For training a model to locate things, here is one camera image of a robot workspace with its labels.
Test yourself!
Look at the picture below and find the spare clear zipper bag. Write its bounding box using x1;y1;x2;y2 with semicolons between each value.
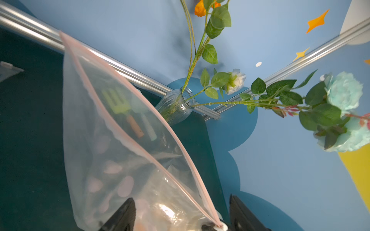
0;61;24;82

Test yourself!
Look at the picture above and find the green toy garden fork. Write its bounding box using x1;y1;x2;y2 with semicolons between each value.
101;87;144;138

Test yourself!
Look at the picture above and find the orange artificial flower stem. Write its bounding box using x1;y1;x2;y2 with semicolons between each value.
180;0;232;91

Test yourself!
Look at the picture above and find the right aluminium frame post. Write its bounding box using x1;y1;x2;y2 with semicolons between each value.
202;17;370;121

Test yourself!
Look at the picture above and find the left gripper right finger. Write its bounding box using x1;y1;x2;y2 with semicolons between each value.
229;194;271;231

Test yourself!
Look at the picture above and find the light blue toy trowel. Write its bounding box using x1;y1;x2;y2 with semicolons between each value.
131;96;157;141

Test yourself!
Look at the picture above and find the clear zipper bag pink zipper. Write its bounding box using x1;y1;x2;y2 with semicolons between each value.
59;31;229;231

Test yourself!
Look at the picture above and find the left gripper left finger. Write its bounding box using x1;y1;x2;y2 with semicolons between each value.
99;198;136;231

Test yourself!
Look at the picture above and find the mint artificial rose stem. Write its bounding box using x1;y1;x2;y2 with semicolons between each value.
223;72;370;153

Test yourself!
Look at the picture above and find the ribbed glass vase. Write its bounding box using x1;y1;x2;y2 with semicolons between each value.
155;87;196;126

